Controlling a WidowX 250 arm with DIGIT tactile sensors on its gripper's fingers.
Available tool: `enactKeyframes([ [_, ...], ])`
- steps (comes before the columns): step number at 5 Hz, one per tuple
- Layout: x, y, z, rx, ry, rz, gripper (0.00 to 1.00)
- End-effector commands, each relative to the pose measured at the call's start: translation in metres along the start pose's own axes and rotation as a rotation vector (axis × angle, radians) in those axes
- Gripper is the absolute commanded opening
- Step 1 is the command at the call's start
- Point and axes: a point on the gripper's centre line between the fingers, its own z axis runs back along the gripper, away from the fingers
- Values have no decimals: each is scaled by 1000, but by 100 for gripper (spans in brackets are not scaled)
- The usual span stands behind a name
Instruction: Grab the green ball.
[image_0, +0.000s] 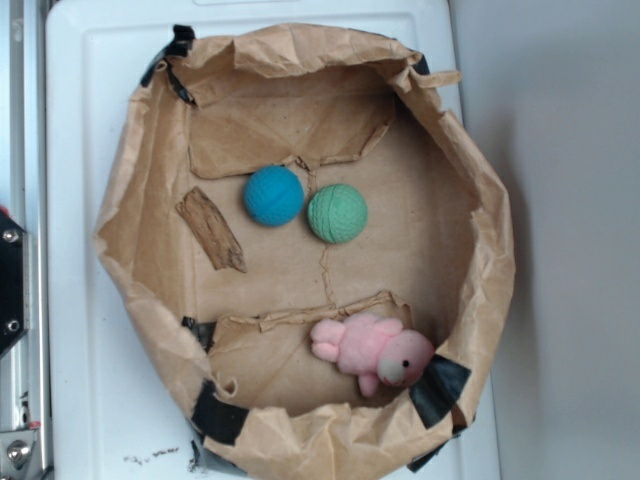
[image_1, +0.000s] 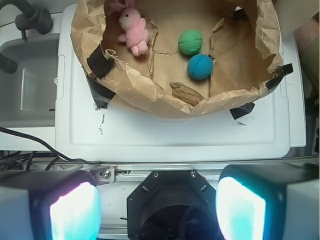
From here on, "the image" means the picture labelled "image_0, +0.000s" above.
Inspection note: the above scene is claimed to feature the blue foam ball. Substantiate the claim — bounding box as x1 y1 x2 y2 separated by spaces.
243 166 304 227

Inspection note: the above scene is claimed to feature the metal frame rail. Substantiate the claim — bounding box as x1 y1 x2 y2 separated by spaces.
1 1 54 479

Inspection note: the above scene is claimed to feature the brown wood bark piece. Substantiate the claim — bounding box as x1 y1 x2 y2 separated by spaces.
176 186 248 273

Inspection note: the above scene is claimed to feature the pink plush toy animal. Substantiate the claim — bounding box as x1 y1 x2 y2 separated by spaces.
310 313 435 398

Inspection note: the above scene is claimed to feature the green foam ball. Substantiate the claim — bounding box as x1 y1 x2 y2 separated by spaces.
307 184 368 244

